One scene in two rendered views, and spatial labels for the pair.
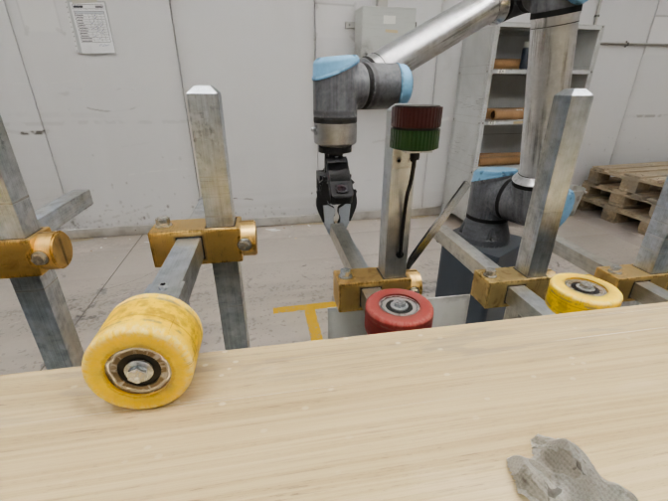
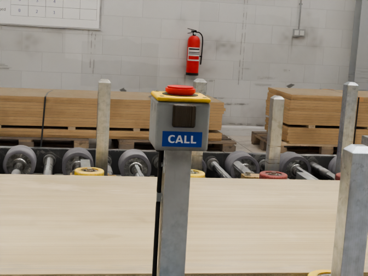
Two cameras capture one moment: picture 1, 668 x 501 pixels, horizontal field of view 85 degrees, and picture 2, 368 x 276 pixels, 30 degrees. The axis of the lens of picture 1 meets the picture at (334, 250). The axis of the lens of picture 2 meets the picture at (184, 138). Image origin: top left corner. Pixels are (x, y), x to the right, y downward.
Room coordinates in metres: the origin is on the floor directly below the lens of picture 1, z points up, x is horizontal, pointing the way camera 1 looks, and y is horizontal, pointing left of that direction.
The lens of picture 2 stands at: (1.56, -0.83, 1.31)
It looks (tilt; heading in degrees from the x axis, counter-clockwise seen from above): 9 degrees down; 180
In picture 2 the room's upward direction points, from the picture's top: 3 degrees clockwise
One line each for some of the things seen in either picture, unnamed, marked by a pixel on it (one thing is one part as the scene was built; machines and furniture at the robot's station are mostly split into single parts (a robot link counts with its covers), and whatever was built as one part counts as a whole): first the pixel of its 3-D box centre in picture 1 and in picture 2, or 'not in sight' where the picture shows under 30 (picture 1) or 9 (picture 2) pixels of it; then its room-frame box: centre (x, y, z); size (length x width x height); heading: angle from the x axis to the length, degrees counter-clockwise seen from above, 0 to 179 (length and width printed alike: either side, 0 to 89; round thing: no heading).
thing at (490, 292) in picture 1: (515, 285); not in sight; (0.56, -0.32, 0.82); 0.13 x 0.06 x 0.05; 100
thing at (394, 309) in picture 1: (396, 340); not in sight; (0.37, -0.08, 0.85); 0.08 x 0.08 x 0.11
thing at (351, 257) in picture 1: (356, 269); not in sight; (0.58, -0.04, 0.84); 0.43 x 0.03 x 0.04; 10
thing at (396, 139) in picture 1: (415, 137); not in sight; (0.47, -0.10, 1.08); 0.06 x 0.06 x 0.02
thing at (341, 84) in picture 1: (336, 89); not in sight; (0.80, -0.01, 1.14); 0.10 x 0.09 x 0.12; 119
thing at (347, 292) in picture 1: (377, 288); not in sight; (0.51, -0.07, 0.85); 0.13 x 0.06 x 0.05; 100
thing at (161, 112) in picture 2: not in sight; (178, 122); (0.65, -0.84, 1.18); 0.07 x 0.07 x 0.08; 10
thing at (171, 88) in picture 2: not in sight; (180, 92); (0.65, -0.84, 1.22); 0.04 x 0.04 x 0.02
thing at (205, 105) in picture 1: (227, 266); not in sight; (0.47, 0.15, 0.90); 0.03 x 0.03 x 0.48; 10
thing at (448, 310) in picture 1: (399, 324); not in sight; (0.55, -0.12, 0.75); 0.26 x 0.01 x 0.10; 100
